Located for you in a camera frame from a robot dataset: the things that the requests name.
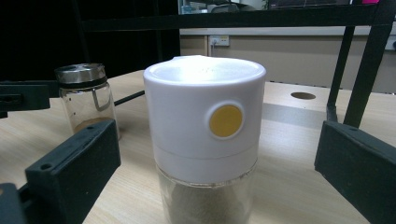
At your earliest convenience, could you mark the black metal shelf rack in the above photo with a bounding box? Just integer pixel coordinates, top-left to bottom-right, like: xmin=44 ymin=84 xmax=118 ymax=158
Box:
xmin=71 ymin=0 xmax=396 ymax=129

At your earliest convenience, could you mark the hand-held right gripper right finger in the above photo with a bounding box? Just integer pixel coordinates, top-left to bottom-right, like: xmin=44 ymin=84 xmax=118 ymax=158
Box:
xmin=314 ymin=120 xmax=396 ymax=224

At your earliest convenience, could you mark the glass spice jar metal lid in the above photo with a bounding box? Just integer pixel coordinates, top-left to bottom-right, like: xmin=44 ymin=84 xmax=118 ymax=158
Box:
xmin=54 ymin=63 xmax=120 ymax=141

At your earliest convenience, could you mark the white lidded spice jar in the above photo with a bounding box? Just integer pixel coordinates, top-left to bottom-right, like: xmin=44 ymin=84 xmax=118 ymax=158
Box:
xmin=143 ymin=54 xmax=267 ymax=224

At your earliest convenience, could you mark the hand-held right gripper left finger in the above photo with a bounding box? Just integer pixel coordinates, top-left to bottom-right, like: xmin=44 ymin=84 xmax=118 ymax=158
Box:
xmin=24 ymin=119 xmax=122 ymax=224

